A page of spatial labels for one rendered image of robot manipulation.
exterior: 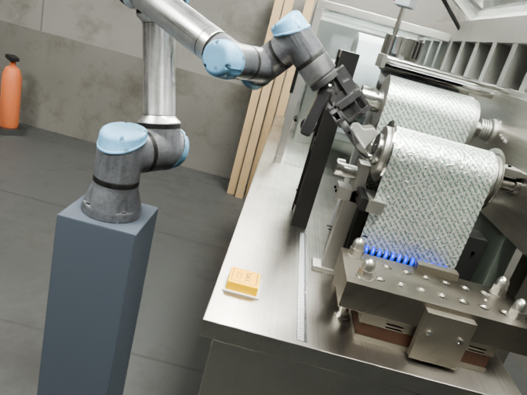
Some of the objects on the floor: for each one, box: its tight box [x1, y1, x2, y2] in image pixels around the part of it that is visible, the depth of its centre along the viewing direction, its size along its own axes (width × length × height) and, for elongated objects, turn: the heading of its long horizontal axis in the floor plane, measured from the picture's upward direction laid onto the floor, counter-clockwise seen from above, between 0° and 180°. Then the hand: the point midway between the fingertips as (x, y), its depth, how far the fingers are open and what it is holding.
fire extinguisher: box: [0, 53, 24, 136], centre depth 414 cm, size 29×29×68 cm
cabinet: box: [198, 339, 422, 395], centre depth 226 cm, size 252×64×86 cm, turn 141°
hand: (362, 154), depth 110 cm, fingers closed, pressing on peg
